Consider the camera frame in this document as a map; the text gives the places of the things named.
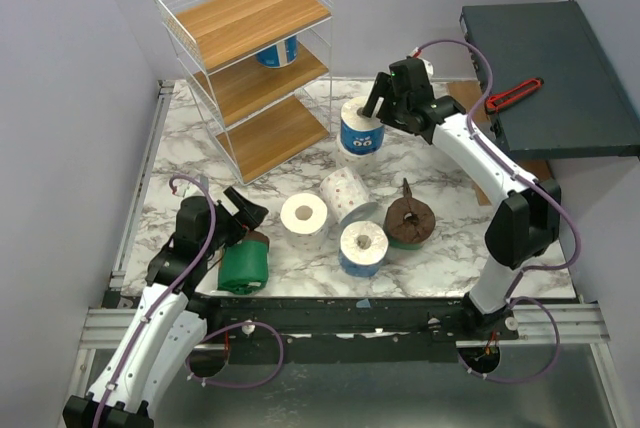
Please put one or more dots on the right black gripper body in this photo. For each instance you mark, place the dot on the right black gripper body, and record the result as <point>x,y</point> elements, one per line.
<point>385,98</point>

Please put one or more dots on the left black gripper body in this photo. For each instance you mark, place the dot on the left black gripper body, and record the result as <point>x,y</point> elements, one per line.
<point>229,229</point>

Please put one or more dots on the blue cartoon-face paper roll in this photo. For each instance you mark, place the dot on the blue cartoon-face paper roll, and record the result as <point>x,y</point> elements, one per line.
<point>359,135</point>

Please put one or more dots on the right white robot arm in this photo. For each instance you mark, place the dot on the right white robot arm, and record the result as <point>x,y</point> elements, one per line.
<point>525,221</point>

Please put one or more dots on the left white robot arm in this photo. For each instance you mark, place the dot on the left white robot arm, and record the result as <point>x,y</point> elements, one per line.
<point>168,323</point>

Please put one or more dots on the green wrapped brown paper roll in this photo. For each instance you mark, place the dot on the green wrapped brown paper roll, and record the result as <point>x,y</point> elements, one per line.
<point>244,268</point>

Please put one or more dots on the plain white bottom paper roll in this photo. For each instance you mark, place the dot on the plain white bottom paper roll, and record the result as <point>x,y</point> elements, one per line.
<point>360,163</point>

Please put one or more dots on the red black utility knife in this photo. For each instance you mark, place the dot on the red black utility knife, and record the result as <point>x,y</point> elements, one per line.
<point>506,99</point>

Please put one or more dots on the pink dotted paper roll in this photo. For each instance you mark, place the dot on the pink dotted paper roll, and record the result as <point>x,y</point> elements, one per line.
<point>347,197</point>

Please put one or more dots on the blue-bottom wrapped paper roll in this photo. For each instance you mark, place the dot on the blue-bottom wrapped paper roll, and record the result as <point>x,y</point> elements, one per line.
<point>362,249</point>

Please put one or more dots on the brown paper roll green base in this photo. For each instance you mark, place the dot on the brown paper roll green base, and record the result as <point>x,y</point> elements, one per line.
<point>409,222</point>

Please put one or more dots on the dark grey flat metal box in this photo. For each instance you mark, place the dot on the dark grey flat metal box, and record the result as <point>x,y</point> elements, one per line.
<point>582,111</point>

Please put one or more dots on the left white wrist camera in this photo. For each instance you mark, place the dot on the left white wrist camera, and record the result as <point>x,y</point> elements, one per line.
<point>185,188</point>

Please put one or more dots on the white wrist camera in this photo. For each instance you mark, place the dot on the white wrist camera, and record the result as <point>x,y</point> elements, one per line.
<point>185,188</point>
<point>417,53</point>

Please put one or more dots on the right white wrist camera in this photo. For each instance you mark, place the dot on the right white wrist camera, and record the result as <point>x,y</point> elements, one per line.
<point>417,53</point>

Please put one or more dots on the white wire wooden shelf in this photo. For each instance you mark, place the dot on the white wire wooden shelf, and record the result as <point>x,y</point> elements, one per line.
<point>257,117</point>

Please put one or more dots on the aluminium frame rail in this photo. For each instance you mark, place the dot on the aluminium frame rail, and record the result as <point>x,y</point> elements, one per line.
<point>141,181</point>

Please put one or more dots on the black metal base rail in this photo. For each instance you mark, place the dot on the black metal base rail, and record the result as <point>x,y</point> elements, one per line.
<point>340,330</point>

